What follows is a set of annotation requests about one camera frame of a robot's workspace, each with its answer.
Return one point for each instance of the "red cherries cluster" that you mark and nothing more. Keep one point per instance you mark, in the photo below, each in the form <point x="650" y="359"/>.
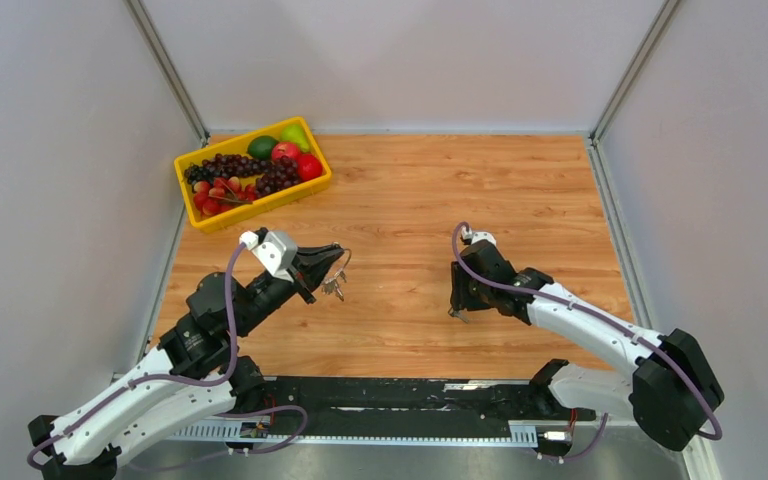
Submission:
<point x="221" y="195"/>

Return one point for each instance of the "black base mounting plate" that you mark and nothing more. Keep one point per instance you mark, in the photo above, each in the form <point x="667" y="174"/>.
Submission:
<point x="403" y="407"/>

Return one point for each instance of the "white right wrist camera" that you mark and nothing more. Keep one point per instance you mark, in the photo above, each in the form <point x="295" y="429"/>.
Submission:
<point x="469" y="236"/>

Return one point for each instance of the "black-tagged silver key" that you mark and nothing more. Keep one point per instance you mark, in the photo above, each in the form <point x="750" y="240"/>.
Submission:
<point x="459" y="315"/>

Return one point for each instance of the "red pink apple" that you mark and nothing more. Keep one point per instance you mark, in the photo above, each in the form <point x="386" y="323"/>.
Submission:
<point x="286" y="150"/>

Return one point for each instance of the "bright red tomato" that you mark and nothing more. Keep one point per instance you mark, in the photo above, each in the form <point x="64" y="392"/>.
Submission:
<point x="308" y="167"/>

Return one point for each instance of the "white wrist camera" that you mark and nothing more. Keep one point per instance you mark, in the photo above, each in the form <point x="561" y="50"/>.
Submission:
<point x="275" y="250"/>
<point x="469" y="236"/>

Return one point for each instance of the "green pear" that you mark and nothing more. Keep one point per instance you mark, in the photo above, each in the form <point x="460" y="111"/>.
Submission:
<point x="296" y="134"/>

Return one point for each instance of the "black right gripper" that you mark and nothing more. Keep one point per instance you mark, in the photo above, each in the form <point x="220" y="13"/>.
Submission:
<point x="459" y="296"/>

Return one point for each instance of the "dark green avocado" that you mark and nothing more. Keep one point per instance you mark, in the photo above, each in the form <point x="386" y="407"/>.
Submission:
<point x="261" y="147"/>

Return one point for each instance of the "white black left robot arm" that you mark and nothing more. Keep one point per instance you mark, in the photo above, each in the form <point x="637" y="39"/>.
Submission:
<point x="195" y="371"/>

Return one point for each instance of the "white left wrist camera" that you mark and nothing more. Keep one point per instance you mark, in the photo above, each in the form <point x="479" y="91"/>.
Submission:
<point x="275" y="250"/>

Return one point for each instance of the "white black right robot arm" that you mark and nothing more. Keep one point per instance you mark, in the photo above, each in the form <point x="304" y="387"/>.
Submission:
<point x="663" y="382"/>

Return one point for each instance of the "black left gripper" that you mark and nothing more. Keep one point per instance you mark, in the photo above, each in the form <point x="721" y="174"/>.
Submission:
<point x="307" y="271"/>

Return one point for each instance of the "dark purple grape bunch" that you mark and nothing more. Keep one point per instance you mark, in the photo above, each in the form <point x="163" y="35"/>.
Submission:
<point x="225" y="166"/>

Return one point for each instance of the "silver keyring with keys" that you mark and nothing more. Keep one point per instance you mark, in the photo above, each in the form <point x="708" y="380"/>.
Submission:
<point x="337" y="277"/>

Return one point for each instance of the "yellow plastic fruit tray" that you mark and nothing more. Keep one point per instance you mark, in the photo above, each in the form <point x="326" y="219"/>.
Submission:
<point x="238" y="145"/>

